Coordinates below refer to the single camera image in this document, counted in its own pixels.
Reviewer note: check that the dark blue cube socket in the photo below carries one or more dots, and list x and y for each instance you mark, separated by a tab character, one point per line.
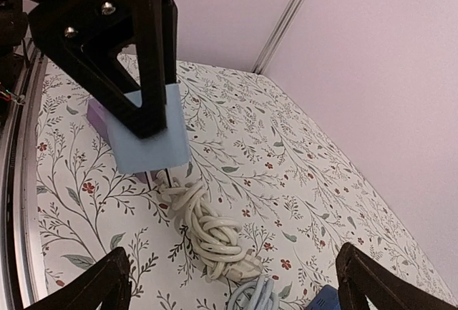
325	299

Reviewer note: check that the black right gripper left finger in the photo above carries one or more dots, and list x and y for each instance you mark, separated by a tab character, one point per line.
105	285

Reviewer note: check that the right aluminium frame post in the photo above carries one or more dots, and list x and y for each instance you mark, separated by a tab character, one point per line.
276	36

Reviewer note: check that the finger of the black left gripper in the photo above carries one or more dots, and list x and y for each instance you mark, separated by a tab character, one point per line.
117	50

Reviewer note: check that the purple power strip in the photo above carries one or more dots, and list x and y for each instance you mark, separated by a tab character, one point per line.
96	118

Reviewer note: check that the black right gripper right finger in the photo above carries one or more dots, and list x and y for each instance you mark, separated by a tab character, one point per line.
361	281

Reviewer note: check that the floral patterned table mat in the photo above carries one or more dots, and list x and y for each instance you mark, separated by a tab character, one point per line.
264	162

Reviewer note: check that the aluminium front table rail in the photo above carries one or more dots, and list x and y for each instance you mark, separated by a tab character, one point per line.
22	266

